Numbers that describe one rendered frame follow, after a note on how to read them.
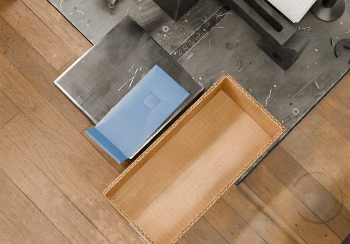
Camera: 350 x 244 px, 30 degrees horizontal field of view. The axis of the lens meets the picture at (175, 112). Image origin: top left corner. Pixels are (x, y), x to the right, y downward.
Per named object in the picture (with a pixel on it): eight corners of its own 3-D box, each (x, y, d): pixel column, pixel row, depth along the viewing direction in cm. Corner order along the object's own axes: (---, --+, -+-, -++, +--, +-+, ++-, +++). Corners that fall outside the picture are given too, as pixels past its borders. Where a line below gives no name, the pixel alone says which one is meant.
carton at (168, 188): (105, 199, 98) (101, 192, 90) (220, 87, 103) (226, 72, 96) (165, 261, 96) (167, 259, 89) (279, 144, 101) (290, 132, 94)
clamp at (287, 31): (205, -1, 106) (211, -29, 97) (219, -14, 107) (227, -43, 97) (272, 62, 104) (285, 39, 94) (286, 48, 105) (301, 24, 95)
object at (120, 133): (86, 136, 97) (84, 131, 95) (155, 65, 101) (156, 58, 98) (120, 167, 96) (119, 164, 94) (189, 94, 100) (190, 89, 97)
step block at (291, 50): (255, 44, 105) (265, 22, 96) (267, 32, 105) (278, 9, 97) (285, 71, 104) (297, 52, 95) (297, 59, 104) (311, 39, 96)
